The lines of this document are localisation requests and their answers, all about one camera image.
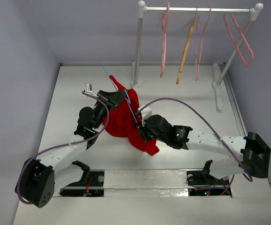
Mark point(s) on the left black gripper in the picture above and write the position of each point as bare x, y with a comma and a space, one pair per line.
112, 99

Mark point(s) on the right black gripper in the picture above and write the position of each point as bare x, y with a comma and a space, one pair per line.
142, 133

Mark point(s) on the blue wire hanger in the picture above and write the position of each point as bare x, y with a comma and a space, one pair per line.
118, 87

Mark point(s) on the red t shirt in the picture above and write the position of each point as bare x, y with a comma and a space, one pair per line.
122, 125

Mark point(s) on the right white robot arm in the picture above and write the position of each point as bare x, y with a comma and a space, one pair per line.
244, 154

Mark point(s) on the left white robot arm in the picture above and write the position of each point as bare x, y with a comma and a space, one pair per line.
36, 182

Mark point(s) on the thick pink plastic hanger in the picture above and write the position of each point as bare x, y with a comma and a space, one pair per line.
165, 19

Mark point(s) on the wooden hanger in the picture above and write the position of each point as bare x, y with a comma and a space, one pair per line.
185, 51

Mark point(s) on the pink plastic hanger right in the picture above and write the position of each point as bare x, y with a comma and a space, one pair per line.
242, 38

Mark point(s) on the white clothes rack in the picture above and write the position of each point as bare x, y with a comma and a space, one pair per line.
218, 75

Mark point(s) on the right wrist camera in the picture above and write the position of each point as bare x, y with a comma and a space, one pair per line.
144, 112

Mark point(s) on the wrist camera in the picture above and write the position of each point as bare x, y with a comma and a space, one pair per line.
88, 89
144, 112

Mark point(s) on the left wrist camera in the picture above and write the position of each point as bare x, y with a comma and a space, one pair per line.
88, 89

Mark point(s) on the thin pink wire hanger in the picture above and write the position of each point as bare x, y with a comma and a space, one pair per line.
199, 44

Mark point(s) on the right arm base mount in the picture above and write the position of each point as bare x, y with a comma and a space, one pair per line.
201, 183

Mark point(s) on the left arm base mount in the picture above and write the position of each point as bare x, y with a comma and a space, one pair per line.
90, 184

